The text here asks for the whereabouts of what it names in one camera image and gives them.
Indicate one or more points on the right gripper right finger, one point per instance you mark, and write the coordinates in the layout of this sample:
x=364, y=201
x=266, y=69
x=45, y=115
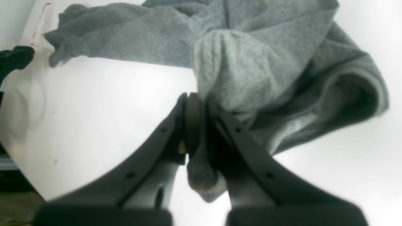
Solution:
x=262, y=191

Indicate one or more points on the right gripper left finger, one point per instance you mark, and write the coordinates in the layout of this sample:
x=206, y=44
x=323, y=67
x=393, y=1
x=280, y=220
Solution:
x=135, y=193

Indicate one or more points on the grey T-shirt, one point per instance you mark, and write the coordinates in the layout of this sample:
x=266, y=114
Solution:
x=283, y=67

